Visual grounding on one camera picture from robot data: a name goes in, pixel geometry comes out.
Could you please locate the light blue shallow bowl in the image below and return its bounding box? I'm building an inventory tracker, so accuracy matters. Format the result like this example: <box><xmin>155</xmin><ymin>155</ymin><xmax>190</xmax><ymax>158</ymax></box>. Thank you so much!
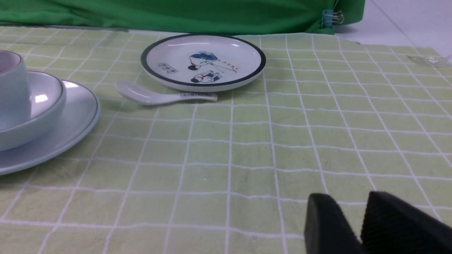
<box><xmin>1</xmin><ymin>71</ymin><xmax>66</xmax><ymax>151</ymax></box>

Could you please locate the white printed ceramic spoon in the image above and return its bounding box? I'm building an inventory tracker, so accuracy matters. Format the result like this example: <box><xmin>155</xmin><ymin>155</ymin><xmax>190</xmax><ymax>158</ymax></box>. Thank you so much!
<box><xmin>115</xmin><ymin>80</ymin><xmax>218</xmax><ymax>106</ymax></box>

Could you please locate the teal binder clip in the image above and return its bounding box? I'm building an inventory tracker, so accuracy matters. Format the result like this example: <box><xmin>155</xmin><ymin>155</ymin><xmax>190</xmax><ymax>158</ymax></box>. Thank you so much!
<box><xmin>321</xmin><ymin>9</ymin><xmax>344</xmax><ymax>29</ymax></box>

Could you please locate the green backdrop cloth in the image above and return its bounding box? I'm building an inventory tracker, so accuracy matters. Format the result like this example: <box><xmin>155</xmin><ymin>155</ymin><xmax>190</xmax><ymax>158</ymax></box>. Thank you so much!
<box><xmin>0</xmin><ymin>0</ymin><xmax>366</xmax><ymax>35</ymax></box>

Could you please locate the clear adhesive tape piece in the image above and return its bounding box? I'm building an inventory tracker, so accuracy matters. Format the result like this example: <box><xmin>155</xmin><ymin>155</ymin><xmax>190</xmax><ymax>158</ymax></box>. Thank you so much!
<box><xmin>407</xmin><ymin>55</ymin><xmax>452</xmax><ymax>67</ymax></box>

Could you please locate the black-rimmed cartoon plate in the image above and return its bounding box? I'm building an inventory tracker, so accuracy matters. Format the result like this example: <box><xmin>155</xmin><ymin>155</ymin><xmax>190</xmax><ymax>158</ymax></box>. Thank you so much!
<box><xmin>140</xmin><ymin>34</ymin><xmax>267</xmax><ymax>93</ymax></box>

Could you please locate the light blue large plate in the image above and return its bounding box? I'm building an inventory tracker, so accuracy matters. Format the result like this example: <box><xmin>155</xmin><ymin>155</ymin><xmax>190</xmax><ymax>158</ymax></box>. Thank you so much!
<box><xmin>0</xmin><ymin>80</ymin><xmax>101</xmax><ymax>175</ymax></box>

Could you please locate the light blue cup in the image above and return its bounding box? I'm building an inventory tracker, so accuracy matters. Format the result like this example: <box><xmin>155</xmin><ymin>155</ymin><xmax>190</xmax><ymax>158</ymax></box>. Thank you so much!
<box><xmin>0</xmin><ymin>50</ymin><xmax>31</xmax><ymax>130</ymax></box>

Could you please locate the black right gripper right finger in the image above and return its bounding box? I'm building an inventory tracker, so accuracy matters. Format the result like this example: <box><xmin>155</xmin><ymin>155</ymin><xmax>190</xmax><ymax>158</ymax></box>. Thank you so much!
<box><xmin>360</xmin><ymin>191</ymin><xmax>452</xmax><ymax>254</ymax></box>

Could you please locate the green checkered tablecloth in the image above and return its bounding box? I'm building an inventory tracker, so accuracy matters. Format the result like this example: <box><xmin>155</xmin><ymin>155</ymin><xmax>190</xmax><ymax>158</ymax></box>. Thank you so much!
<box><xmin>1</xmin><ymin>27</ymin><xmax>452</xmax><ymax>254</ymax></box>

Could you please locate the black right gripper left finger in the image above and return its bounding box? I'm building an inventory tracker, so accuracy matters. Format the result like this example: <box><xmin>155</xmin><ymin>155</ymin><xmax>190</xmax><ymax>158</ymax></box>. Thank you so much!
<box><xmin>304</xmin><ymin>193</ymin><xmax>366</xmax><ymax>254</ymax></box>

